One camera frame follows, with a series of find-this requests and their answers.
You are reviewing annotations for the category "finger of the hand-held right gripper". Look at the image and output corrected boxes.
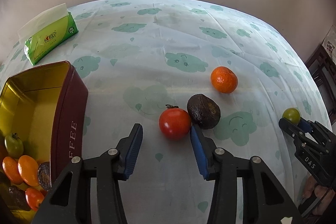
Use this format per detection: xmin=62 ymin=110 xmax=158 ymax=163
xmin=279 ymin=118 xmax=327 ymax=153
xmin=298 ymin=117 xmax=336 ymax=153

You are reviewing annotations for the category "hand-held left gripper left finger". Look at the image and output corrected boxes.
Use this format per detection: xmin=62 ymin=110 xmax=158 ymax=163
xmin=31 ymin=123 xmax=144 ymax=224

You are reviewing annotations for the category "small green tomato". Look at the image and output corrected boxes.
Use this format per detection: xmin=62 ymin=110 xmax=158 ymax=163
xmin=4 ymin=133 xmax=24 ymax=159

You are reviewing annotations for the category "oval orange kumquat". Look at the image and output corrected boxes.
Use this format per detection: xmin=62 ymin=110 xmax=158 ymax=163
xmin=17 ymin=155 xmax=40 ymax=187
xmin=2 ymin=156 xmax=24 ymax=185

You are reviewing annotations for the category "orange mandarin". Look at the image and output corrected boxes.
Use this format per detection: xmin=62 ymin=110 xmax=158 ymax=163
xmin=210 ymin=66 xmax=238 ymax=94

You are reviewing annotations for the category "green tissue pack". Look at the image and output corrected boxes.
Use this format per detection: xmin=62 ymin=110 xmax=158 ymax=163
xmin=18 ymin=3 xmax=79 ymax=66

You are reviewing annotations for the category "person's right hand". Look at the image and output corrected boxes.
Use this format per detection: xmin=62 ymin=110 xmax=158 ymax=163
xmin=302 ymin=176 xmax=336 ymax=215

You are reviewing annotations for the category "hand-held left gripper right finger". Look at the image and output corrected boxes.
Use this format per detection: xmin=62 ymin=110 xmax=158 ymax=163
xmin=190 ymin=125 xmax=303 ymax=224

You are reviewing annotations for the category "dark brown avocado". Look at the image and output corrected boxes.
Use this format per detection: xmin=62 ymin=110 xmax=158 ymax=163
xmin=37 ymin=161 xmax=52 ymax=191
xmin=187 ymin=94 xmax=221 ymax=130
xmin=8 ymin=186 xmax=30 ymax=212

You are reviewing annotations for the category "cloud print tablecloth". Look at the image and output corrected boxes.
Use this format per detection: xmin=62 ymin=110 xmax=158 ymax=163
xmin=0 ymin=0 xmax=334 ymax=224

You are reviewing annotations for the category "dark wooden chair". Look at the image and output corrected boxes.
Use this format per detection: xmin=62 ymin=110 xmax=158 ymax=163
xmin=306 ymin=46 xmax=336 ymax=114

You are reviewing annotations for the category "wall poster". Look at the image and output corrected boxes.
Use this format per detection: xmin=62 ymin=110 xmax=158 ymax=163
xmin=323 ymin=30 xmax=336 ymax=54

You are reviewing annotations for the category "small red tomato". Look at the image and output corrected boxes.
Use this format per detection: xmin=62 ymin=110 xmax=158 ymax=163
xmin=25 ymin=187 xmax=45 ymax=212

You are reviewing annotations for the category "red tin box gold interior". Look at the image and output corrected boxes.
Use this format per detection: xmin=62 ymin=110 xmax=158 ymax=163
xmin=0 ymin=61 xmax=89 ymax=214

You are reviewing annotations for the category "large red tomato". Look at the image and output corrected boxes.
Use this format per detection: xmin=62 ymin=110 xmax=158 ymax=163
xmin=159 ymin=105 xmax=192 ymax=141

